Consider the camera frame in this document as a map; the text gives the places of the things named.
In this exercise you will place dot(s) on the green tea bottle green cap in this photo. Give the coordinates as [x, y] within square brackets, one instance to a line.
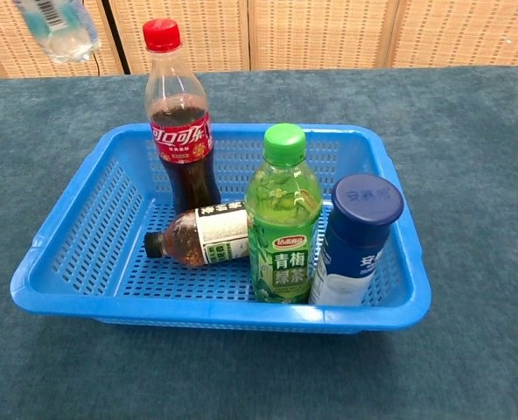
[285, 210]

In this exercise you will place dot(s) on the amber tea bottle black cap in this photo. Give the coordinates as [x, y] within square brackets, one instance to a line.
[217, 234]

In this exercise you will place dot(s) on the blue and white milk bottle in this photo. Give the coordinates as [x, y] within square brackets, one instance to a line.
[355, 245]

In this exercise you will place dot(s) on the cola bottle red label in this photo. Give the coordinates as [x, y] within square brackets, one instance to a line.
[180, 140]

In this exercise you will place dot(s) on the clear water bottle white cap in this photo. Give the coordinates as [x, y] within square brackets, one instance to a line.
[62, 35]

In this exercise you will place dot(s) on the blue perforated plastic basket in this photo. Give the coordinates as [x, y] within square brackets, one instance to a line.
[154, 308]

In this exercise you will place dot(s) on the teal table cloth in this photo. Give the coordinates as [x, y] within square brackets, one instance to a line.
[241, 376]

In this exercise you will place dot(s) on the woven bamboo folding screen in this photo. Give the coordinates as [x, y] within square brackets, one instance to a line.
[307, 30]

